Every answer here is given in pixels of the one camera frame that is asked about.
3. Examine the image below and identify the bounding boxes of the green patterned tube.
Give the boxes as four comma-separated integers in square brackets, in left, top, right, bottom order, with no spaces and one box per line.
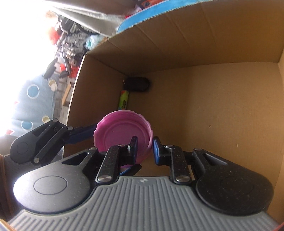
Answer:
[118,89,130,111]

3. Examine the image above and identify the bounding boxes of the large cardboard box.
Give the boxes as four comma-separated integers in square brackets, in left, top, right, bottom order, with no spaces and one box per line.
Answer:
[63,0,284,225]

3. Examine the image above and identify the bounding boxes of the white and green plastic bag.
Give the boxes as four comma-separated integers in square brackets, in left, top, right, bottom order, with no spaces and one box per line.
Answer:
[85,36,105,50]

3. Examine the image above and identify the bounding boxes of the pink plastic bowl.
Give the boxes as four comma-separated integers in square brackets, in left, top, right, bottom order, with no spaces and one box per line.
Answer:
[93,110,154,170]

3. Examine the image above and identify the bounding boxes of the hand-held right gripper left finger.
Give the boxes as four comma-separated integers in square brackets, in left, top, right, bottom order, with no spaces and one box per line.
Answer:
[61,136,139,185]

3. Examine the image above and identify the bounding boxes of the beige curtain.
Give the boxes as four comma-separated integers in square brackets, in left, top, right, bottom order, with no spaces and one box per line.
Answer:
[49,4,131,37]

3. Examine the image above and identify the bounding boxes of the black tape roll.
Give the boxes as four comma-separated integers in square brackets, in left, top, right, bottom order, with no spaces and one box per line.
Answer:
[123,77,151,92]

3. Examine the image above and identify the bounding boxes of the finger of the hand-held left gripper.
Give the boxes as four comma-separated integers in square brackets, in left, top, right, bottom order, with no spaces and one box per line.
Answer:
[119,164,142,176]
[33,119,98,166]

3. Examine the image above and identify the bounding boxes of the blue quilt with circles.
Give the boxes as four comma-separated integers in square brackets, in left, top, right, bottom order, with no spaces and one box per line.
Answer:
[0,73,67,138]

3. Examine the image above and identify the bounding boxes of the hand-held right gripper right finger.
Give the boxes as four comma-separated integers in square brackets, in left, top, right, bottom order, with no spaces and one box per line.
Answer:
[153,136,229,185]

